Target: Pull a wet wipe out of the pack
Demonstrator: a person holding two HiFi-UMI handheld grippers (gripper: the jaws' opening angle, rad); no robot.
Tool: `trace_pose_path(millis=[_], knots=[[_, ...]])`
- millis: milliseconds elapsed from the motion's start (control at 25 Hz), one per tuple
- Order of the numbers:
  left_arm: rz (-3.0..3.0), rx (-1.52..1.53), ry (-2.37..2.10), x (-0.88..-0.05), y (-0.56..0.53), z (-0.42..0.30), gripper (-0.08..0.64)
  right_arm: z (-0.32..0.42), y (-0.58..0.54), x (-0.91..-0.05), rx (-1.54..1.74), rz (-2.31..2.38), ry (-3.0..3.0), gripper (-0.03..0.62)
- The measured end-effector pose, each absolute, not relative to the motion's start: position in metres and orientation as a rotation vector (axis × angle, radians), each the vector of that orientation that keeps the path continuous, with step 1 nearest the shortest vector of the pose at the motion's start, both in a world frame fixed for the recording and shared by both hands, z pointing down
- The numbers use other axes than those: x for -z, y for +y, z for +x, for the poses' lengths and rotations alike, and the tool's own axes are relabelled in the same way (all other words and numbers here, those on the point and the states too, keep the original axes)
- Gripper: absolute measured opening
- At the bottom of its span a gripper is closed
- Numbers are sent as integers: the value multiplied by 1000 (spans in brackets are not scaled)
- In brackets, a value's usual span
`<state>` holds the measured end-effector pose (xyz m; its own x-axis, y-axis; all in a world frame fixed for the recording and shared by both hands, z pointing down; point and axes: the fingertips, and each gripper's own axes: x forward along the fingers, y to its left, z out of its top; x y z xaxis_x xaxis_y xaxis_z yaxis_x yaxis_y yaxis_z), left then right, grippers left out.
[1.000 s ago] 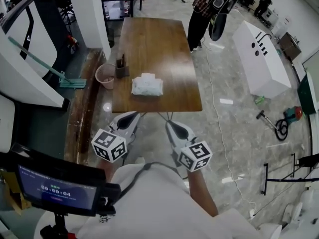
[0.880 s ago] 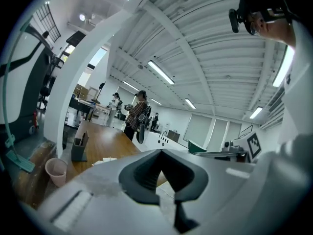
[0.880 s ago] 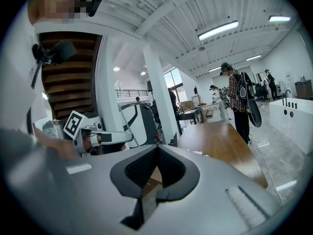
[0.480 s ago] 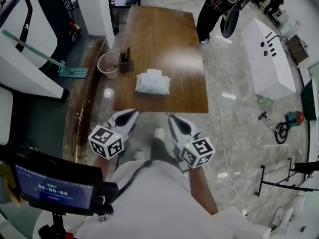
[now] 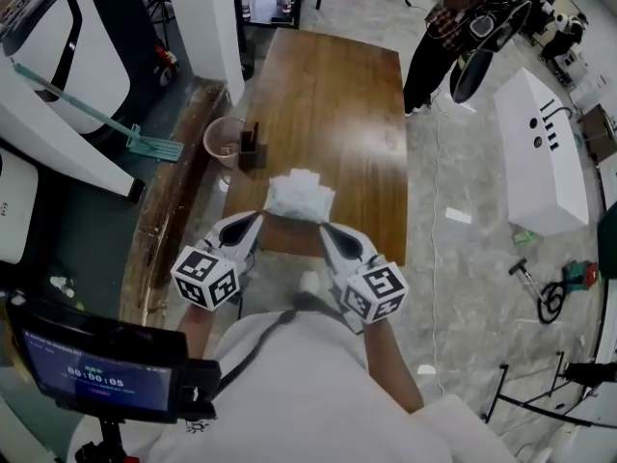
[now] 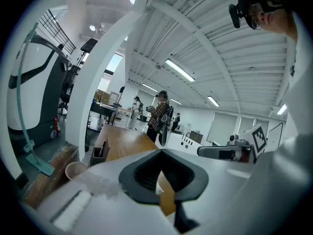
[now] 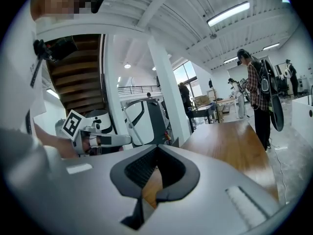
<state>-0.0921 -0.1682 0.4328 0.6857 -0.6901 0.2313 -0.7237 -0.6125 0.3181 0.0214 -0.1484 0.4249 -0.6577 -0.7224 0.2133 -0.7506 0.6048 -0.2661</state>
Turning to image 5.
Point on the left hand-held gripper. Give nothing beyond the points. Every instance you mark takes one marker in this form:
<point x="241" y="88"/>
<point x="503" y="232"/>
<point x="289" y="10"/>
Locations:
<point x="205" y="278"/>

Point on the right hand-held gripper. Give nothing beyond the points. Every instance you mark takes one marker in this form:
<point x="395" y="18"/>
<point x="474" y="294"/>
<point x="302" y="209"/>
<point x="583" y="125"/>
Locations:
<point x="376" y="294"/>

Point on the white tissue packet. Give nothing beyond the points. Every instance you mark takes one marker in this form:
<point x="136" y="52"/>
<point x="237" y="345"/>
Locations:
<point x="299" y="203"/>

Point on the white cloth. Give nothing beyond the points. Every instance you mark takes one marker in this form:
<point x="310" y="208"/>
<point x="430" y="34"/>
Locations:
<point x="304" y="177"/>

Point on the person's left forearm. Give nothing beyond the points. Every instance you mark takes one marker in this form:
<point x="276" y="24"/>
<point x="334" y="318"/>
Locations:
<point x="195" y="328"/>

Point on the person's right forearm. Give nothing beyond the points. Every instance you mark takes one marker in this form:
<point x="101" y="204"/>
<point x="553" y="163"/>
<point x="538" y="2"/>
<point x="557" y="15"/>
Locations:
<point x="390" y="369"/>

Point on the person's white shoe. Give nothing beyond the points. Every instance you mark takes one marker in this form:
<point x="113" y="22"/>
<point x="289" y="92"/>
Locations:
<point x="309" y="281"/>

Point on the brown wooden desk holder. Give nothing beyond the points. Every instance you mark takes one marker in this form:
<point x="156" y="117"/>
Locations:
<point x="253" y="155"/>

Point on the pink mesh wastebasket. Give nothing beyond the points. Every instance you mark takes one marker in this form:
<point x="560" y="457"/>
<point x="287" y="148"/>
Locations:
<point x="222" y="138"/>

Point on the teal flat mop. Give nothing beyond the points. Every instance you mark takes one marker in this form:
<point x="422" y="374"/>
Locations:
<point x="154" y="148"/>

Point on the wooden table with metal legs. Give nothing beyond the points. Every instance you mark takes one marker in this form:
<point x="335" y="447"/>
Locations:
<point x="328" y="128"/>

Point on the person's white shirt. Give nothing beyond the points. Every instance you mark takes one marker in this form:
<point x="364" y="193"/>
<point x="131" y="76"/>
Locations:
<point x="299" y="393"/>

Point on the small green floor object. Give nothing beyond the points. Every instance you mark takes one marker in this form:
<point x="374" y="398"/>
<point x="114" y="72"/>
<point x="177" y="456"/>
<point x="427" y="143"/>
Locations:
<point x="523" y="236"/>

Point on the small red black device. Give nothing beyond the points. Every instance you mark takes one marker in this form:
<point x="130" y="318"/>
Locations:
<point x="166" y="65"/>

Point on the black monitor screen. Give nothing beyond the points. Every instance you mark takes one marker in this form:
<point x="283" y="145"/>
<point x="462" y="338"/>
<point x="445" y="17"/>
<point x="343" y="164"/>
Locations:
<point x="96" y="360"/>

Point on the long white counter block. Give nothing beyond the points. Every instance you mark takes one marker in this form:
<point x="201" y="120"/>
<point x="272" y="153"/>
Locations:
<point x="540" y="171"/>

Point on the large white curved machine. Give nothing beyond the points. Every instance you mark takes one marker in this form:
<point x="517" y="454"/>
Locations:
<point x="43" y="133"/>

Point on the white and grey machine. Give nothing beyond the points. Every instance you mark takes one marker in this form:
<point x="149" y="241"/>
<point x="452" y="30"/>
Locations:
<point x="106" y="56"/>

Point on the white appliance with black trim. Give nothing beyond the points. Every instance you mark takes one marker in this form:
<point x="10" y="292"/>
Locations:
<point x="14" y="205"/>

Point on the green red vacuum cleaner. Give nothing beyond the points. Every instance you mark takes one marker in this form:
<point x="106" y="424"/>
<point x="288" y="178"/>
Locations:
<point x="581" y="274"/>

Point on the black monitor stand pole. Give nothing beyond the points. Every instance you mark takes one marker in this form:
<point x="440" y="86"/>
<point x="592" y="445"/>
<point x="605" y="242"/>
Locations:
<point x="111" y="442"/>

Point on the dark green board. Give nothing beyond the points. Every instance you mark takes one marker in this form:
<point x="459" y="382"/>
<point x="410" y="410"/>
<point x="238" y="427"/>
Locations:
<point x="608" y="249"/>

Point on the brown low cabinet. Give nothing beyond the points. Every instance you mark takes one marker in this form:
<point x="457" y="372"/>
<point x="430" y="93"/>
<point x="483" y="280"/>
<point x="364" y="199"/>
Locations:
<point x="600" y="130"/>

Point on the black monitor mount clamp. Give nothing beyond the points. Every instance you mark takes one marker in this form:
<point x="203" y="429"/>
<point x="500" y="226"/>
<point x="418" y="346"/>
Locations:
<point x="202" y="389"/>

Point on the black metal stand frame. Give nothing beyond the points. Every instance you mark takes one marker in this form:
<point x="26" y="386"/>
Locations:
<point x="501" y="384"/>

